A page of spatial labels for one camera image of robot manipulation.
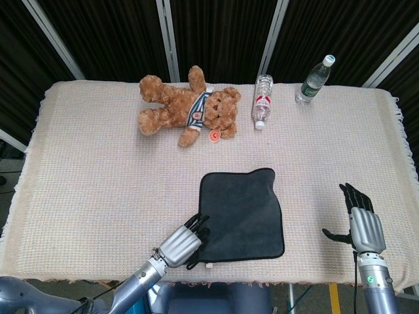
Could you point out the white table leg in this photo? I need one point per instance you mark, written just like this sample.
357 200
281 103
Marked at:
291 299

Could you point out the clear water bottle red label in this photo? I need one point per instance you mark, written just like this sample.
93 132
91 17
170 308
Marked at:
262 104

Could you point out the clear water bottle green label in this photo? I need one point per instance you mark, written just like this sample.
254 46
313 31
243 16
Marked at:
311 86

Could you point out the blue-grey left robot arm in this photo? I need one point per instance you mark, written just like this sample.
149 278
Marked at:
140 281

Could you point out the white partition frame post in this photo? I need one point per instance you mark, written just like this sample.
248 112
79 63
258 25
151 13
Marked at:
55 36
167 39
13 140
393 59
276 26

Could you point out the brown teddy bear striped shirt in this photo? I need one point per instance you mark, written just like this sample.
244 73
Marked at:
170 104

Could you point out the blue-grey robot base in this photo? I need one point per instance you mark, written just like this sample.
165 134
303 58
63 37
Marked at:
209 301

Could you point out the orange round hang tag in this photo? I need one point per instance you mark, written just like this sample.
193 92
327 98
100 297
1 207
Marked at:
214 136

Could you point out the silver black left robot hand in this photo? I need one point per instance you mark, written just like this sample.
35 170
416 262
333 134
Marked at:
180 245

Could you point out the dark grey cloth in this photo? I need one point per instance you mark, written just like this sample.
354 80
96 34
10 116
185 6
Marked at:
242 216

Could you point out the beige woven tablecloth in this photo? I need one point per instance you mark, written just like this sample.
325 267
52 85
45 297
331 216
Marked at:
98 180

